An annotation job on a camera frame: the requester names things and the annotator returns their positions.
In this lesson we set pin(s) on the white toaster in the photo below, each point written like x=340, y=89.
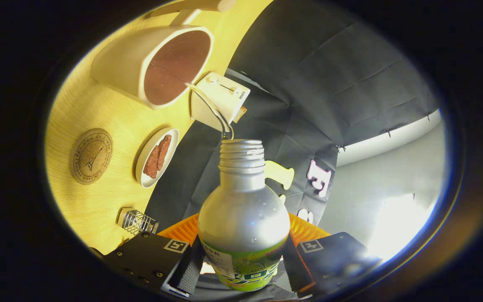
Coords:
x=216, y=94

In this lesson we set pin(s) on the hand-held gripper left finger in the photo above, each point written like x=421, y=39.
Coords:
x=149, y=260

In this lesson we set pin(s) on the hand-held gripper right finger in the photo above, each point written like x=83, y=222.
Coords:
x=333, y=260

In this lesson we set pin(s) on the red sausage slice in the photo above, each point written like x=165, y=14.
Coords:
x=151, y=162
x=164, y=152

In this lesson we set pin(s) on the round cork coaster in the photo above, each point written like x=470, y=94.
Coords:
x=91, y=156

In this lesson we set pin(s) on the black backdrop cloth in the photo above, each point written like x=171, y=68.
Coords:
x=308, y=84

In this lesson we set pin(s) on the wooden table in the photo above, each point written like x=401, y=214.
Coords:
x=99, y=105

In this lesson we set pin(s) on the white oval plate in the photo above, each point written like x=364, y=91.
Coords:
x=146, y=182

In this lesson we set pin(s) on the silver bottle with green label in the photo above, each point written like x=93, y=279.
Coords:
x=241, y=218

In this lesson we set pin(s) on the toast slice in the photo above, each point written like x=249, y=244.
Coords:
x=240, y=114

